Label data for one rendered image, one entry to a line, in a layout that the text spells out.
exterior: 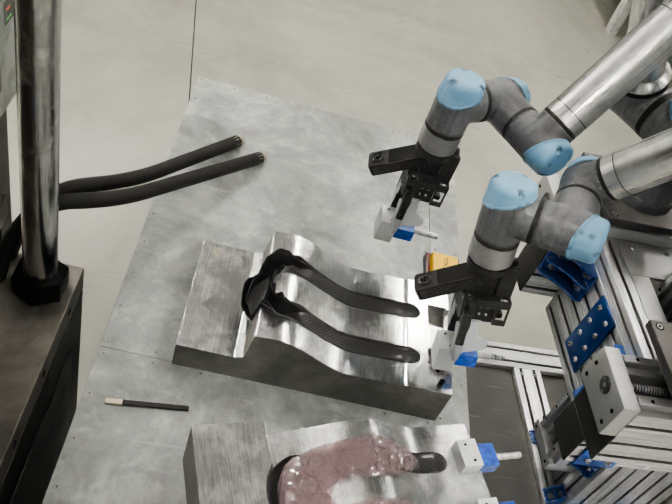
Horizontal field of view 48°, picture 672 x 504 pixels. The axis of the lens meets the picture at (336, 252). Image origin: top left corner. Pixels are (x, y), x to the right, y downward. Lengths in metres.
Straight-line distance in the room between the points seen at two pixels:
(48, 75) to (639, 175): 0.88
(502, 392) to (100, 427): 1.39
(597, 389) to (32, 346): 1.02
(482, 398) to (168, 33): 2.24
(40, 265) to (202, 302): 0.29
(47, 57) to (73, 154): 1.85
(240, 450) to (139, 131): 2.07
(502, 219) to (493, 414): 1.21
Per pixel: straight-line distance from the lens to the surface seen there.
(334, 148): 1.93
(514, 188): 1.18
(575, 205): 1.23
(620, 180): 1.27
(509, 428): 2.33
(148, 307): 1.48
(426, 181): 1.46
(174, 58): 3.54
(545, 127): 1.37
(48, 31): 1.12
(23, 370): 1.41
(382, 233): 1.56
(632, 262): 1.80
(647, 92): 1.74
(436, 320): 1.54
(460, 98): 1.35
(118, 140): 3.06
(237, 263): 1.50
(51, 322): 1.47
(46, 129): 1.22
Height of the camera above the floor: 1.96
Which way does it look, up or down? 44 degrees down
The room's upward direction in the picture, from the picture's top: 22 degrees clockwise
